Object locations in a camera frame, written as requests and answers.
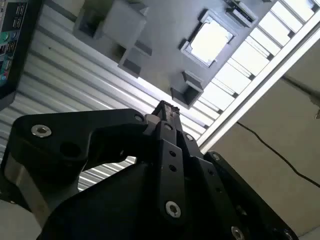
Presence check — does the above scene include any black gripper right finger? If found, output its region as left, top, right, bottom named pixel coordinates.
left=171, top=104, right=300, bottom=240

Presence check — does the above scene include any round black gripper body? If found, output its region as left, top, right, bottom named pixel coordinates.
left=37, top=162, right=227, bottom=240

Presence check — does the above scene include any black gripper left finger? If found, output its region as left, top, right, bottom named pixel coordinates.
left=0, top=100, right=188, bottom=226

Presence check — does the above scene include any silver CPU with green board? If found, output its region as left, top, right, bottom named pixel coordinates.
left=188, top=21, right=235, bottom=63

